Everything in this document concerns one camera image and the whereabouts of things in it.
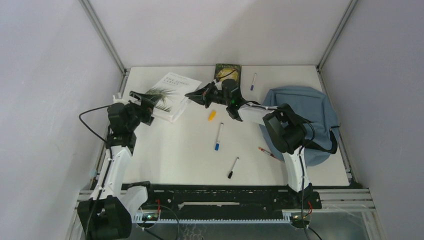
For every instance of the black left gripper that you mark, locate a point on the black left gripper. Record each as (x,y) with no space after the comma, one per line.
(145,109)

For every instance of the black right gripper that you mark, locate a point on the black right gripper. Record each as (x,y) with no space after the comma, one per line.
(202,96)

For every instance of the white palm leaf book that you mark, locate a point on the white palm leaf book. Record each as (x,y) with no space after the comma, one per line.
(171,91)

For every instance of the white marker purple cap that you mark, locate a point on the white marker purple cap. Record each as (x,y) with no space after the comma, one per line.
(253,82)

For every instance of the blue student backpack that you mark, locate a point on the blue student backpack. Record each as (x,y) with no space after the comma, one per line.
(322,122)

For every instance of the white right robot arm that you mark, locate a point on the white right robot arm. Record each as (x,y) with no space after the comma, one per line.
(285,128)

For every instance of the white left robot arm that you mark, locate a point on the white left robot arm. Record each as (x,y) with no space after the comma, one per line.
(107,215)

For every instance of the yellow highlighter cap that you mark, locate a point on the yellow highlighter cap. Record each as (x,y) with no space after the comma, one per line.
(212,115)

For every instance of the dark green forest book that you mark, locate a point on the dark green forest book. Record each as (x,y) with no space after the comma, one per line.
(224,71)

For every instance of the white marker blue cap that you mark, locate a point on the white marker blue cap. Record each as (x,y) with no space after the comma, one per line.
(218,138)

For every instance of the red clear pen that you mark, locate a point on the red clear pen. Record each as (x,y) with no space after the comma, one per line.
(267,152)

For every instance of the white marker black cap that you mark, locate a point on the white marker black cap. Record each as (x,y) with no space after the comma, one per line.
(231,172)

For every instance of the left aluminium corner post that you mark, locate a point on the left aluminium corner post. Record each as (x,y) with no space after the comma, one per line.
(102,33)

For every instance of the aluminium corner post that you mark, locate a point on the aluminium corner post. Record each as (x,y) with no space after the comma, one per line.
(337,33)
(102,33)

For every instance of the right aluminium corner post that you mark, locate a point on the right aluminium corner post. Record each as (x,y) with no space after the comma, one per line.
(337,33)

